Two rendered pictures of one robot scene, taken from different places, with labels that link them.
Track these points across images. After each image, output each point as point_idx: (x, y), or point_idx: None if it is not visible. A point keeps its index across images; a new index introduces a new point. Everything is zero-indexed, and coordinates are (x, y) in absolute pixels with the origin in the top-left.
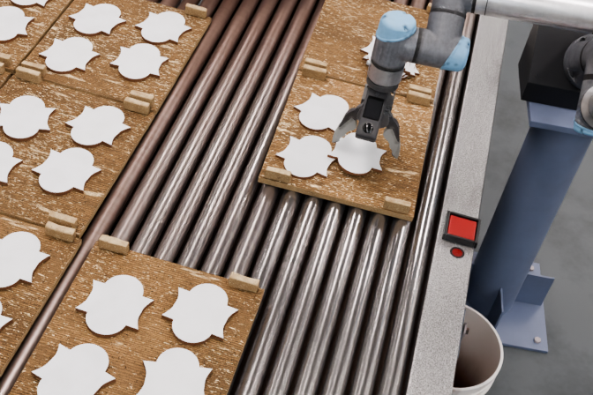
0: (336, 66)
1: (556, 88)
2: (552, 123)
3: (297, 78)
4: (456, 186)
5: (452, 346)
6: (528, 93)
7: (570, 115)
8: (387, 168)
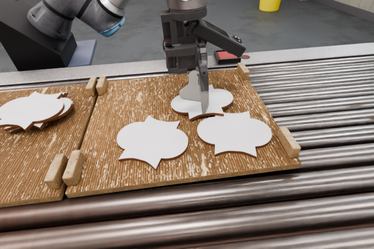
0: (50, 155)
1: (64, 46)
2: (89, 57)
3: (86, 187)
4: None
5: (311, 48)
6: (64, 61)
7: (79, 54)
8: None
